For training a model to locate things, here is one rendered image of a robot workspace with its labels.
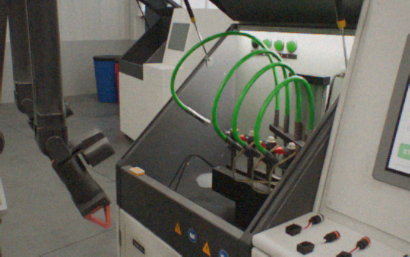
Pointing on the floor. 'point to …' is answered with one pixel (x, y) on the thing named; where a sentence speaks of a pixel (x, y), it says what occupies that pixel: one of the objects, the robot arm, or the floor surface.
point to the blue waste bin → (106, 77)
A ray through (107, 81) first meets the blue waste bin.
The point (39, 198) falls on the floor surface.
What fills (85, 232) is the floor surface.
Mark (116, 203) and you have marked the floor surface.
